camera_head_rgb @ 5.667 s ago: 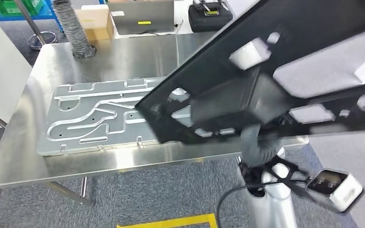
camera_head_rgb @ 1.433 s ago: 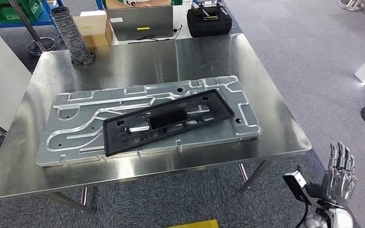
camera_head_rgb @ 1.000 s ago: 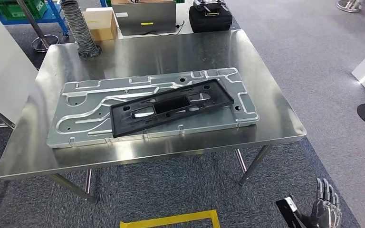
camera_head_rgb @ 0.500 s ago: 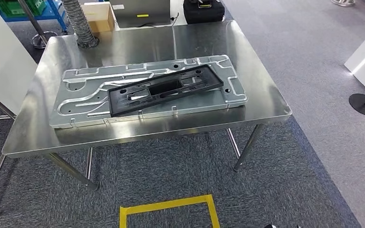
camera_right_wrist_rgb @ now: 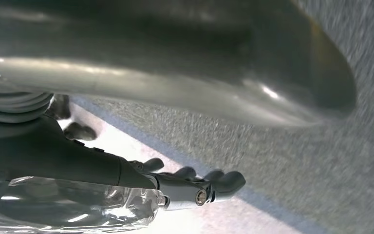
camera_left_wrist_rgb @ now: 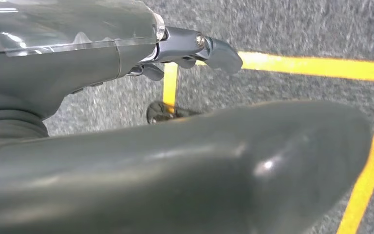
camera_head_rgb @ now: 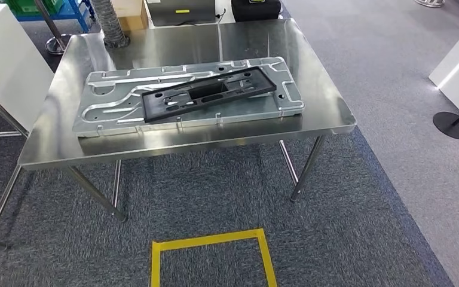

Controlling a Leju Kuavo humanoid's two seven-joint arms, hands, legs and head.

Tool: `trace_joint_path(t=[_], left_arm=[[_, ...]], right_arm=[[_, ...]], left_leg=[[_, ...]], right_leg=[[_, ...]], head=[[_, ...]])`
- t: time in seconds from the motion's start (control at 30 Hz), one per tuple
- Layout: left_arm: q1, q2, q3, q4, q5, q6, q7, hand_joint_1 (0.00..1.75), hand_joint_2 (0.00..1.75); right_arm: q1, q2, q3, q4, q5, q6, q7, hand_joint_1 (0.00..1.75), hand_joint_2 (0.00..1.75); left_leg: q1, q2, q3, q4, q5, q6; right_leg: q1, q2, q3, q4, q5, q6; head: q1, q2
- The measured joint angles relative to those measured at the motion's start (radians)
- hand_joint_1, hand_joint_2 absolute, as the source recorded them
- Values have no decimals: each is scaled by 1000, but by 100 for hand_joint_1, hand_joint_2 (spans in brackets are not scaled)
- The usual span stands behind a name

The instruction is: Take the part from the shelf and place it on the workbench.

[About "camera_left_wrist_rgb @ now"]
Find black round floor object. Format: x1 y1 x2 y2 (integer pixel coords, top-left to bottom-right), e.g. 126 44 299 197
146 101 202 126

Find yellow floor tape square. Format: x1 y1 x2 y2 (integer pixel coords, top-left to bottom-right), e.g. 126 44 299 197
163 51 374 234

